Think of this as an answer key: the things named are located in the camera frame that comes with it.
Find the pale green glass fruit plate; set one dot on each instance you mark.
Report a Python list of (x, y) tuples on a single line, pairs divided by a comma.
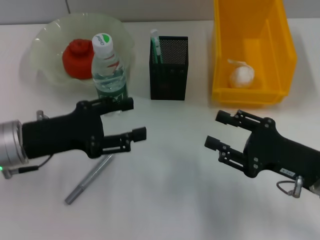
[(45, 50)]

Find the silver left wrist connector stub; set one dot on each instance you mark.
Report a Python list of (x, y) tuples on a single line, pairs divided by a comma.
[(40, 115)]

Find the clear green-label water bottle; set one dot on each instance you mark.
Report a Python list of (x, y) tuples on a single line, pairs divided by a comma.
[(110, 80)]

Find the black mesh pen holder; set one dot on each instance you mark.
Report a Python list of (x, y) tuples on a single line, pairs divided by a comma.
[(168, 82)]

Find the white paper ball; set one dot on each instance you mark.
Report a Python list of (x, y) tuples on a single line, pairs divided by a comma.
[(241, 76)]

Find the red-orange knitted toy orange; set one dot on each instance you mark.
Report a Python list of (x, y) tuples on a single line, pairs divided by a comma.
[(77, 62)]

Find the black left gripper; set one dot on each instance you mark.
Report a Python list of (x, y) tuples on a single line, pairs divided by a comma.
[(62, 135)]

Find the grey metallic pen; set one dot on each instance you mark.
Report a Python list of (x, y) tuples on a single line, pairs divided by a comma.
[(87, 180)]

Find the mint green pen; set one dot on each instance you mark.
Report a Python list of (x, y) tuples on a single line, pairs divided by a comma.
[(157, 50)]

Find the yellow plastic bin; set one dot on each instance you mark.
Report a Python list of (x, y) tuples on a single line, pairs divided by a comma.
[(250, 32)]

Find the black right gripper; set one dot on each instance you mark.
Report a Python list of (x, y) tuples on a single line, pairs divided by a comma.
[(275, 150)]

